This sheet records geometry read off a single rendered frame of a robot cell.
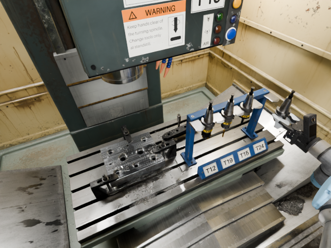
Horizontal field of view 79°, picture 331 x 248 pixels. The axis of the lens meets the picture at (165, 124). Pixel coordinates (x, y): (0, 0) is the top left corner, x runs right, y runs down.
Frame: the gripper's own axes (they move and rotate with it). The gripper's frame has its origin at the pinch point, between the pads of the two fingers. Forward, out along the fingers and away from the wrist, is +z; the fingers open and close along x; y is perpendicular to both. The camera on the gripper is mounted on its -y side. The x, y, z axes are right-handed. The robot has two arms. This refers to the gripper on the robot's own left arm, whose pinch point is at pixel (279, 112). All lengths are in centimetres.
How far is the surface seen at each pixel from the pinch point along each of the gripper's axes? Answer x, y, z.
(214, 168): -32.0, 26.7, 0.0
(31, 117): -126, 41, 105
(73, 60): -82, -15, 67
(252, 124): 2.7, 20.4, 12.5
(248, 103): -14.0, -5.0, 7.8
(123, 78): -67, -28, 17
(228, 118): -25.3, -1.5, 6.3
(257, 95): -3.0, -2.5, 12.7
